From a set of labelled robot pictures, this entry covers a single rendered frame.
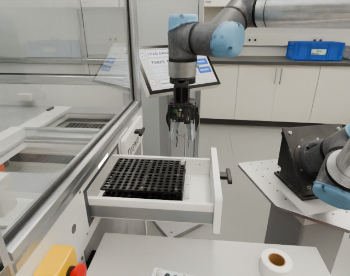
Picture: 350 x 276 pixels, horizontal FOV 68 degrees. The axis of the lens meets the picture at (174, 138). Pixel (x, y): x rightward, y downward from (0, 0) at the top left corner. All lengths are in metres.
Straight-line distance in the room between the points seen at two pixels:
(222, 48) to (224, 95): 3.05
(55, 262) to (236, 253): 0.43
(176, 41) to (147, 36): 1.64
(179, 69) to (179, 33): 0.09
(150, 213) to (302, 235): 0.58
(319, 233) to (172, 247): 0.56
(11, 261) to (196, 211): 0.40
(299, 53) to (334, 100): 0.76
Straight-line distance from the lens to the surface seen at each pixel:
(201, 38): 0.63
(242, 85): 3.64
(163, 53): 1.63
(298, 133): 1.06
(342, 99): 4.02
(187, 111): 0.69
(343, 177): 0.76
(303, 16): 0.65
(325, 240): 1.15
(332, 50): 3.97
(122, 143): 0.95
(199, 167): 0.88
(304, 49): 3.87
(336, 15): 0.64
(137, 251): 0.75
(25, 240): 0.51
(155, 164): 0.83
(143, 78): 1.48
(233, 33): 0.60
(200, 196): 0.79
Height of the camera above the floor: 1.30
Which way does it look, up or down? 23 degrees down
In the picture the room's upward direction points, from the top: straight up
